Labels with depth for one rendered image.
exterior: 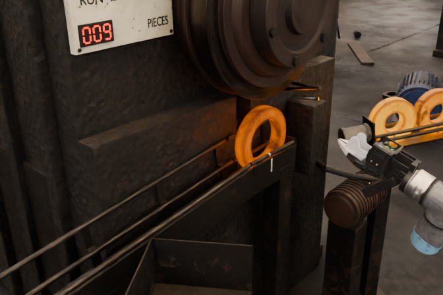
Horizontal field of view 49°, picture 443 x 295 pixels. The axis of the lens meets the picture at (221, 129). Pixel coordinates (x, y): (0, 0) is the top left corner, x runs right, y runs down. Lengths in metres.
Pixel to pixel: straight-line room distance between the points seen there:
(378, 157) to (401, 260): 1.00
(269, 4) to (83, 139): 0.49
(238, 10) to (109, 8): 0.27
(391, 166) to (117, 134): 0.67
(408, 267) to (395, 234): 0.22
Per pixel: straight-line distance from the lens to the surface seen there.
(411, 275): 2.16
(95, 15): 1.03
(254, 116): 1.28
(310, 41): 1.24
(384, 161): 1.27
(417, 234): 1.33
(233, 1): 1.07
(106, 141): 1.07
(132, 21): 1.09
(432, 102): 1.69
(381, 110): 1.60
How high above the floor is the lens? 1.30
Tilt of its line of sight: 23 degrees down
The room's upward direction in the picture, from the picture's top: 1 degrees counter-clockwise
